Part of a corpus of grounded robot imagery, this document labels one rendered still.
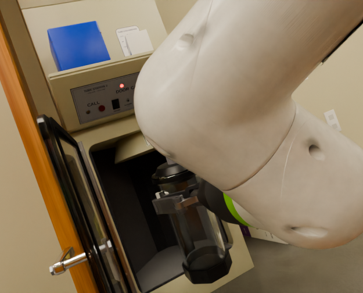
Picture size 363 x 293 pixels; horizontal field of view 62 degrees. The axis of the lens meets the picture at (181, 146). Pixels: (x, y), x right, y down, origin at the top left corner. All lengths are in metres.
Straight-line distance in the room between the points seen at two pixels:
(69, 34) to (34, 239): 0.72
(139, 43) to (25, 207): 0.69
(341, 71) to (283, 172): 1.60
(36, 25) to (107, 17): 0.16
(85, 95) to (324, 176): 0.51
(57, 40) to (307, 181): 0.55
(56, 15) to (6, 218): 0.67
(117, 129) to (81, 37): 0.21
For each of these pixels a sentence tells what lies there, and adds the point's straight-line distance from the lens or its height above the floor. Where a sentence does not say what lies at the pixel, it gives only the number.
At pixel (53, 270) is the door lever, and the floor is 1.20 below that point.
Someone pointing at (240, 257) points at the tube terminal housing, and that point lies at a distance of 0.83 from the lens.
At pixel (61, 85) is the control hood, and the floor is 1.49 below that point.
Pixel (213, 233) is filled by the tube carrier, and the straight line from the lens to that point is 0.61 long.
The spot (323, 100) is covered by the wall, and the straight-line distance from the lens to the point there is 1.67.
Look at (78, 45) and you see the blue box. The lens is 0.66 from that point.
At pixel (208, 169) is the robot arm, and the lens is 0.23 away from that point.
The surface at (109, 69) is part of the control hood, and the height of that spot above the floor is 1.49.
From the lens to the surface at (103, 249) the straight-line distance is 0.43.
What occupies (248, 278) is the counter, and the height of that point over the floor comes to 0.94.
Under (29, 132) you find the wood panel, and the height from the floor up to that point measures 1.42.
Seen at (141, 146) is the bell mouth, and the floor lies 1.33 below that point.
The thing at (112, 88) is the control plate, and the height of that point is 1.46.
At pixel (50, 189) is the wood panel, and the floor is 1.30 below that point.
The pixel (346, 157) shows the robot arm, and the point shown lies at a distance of 0.26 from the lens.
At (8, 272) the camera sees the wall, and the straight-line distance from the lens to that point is 1.18.
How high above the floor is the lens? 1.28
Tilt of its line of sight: 1 degrees up
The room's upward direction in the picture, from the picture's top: 20 degrees counter-clockwise
